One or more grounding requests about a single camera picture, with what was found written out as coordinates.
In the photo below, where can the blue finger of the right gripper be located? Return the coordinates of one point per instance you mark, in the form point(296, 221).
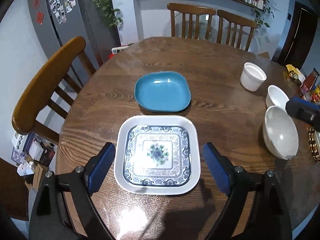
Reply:
point(304, 104)

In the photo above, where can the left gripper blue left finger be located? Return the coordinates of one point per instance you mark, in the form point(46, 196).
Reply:
point(91, 176)

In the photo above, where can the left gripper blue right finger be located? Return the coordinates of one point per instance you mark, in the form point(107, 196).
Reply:
point(225, 174)

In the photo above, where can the small white bowl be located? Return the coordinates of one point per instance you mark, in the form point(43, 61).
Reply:
point(276, 96)

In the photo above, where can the large grey-white bowl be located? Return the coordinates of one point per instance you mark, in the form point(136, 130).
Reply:
point(280, 133)

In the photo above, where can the white ramekin cup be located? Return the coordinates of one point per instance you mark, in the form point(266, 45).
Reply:
point(252, 77)

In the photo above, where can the blue patterned square plate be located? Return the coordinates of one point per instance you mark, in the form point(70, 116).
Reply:
point(157, 155)

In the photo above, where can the yellow snack bag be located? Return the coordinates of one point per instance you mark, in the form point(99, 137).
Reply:
point(295, 74)

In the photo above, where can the dark wooden door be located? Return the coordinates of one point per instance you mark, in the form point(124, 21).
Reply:
point(299, 38)

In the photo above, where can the right green vine plant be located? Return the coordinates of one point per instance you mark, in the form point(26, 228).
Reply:
point(262, 15)

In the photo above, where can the wooden chair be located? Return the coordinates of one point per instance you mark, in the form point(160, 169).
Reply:
point(235, 29)
point(190, 19)
point(38, 93)

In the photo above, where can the back right wooden chair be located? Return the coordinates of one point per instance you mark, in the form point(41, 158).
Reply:
point(235, 29)

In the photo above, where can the back left wooden chair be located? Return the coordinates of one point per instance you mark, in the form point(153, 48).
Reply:
point(190, 19)

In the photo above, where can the grey refrigerator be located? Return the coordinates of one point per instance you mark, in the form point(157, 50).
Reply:
point(58, 21)

